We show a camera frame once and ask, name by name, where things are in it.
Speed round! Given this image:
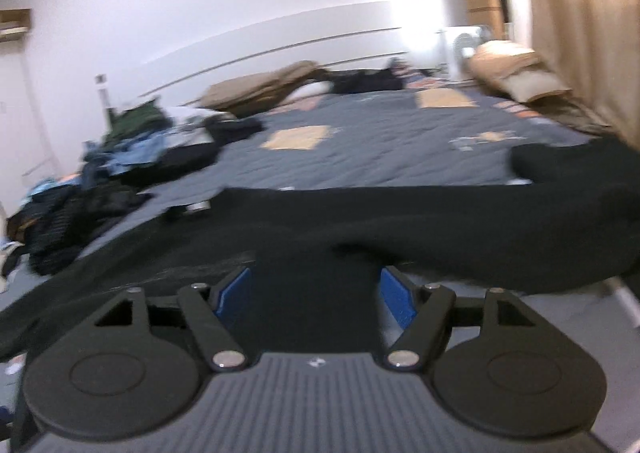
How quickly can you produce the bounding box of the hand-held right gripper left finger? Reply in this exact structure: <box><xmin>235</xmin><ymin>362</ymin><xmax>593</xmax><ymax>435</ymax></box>
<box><xmin>94</xmin><ymin>267</ymin><xmax>253</xmax><ymax>374</ymax></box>

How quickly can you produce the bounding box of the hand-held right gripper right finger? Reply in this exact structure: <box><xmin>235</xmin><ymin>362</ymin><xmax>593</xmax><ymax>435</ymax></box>
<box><xmin>380</xmin><ymin>265</ymin><xmax>538</xmax><ymax>374</ymax></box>

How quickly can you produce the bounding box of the black crew-neck sweater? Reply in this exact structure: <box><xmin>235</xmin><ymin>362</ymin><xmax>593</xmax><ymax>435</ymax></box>
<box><xmin>0</xmin><ymin>138</ymin><xmax>640</xmax><ymax>359</ymax></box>

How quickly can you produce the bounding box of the grey printed quilt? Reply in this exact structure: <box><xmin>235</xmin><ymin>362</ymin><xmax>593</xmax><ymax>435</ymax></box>
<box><xmin>0</xmin><ymin>75</ymin><xmax>640</xmax><ymax>449</ymax></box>

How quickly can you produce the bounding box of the thin black garment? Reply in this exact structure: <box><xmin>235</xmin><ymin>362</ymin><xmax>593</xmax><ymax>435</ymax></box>
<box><xmin>207</xmin><ymin>115</ymin><xmax>263</xmax><ymax>146</ymax></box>

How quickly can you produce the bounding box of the blue denim garment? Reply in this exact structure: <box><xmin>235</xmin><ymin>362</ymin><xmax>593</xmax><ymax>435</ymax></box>
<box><xmin>82</xmin><ymin>130</ymin><xmax>181</xmax><ymax>174</ymax></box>

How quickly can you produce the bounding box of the white grey garment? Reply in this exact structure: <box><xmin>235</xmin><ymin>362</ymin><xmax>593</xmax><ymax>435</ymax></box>
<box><xmin>165</xmin><ymin>105</ymin><xmax>221</xmax><ymax>148</ymax></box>

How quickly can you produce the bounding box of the dark green garment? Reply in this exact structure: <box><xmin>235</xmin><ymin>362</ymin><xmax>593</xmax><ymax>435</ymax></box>
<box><xmin>105</xmin><ymin>100</ymin><xmax>173</xmax><ymax>141</ymax></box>

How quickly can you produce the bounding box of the white pillow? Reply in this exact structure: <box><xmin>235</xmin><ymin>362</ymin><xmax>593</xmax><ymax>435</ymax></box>
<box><xmin>290</xmin><ymin>80</ymin><xmax>333</xmax><ymax>101</ymax></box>

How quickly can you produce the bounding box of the crumpled black garment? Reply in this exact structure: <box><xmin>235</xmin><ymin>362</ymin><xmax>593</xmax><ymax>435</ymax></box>
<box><xmin>327</xmin><ymin>60</ymin><xmax>416</xmax><ymax>94</ymax></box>

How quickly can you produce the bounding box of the white fan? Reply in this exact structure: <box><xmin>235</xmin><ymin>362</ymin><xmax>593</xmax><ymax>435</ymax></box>
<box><xmin>440</xmin><ymin>25</ymin><xmax>493</xmax><ymax>81</ymax></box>

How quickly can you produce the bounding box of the tan rolled pillow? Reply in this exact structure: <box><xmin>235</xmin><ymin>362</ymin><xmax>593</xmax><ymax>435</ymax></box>
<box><xmin>467</xmin><ymin>40</ymin><xmax>571</xmax><ymax>104</ymax></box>

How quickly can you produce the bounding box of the tan curtain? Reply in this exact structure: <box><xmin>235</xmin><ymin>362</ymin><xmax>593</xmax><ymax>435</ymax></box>
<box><xmin>515</xmin><ymin>0</ymin><xmax>640</xmax><ymax>148</ymax></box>

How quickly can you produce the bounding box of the small cardboard box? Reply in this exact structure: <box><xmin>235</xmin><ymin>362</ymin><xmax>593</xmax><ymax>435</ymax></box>
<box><xmin>0</xmin><ymin>8</ymin><xmax>33</xmax><ymax>41</ymax></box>

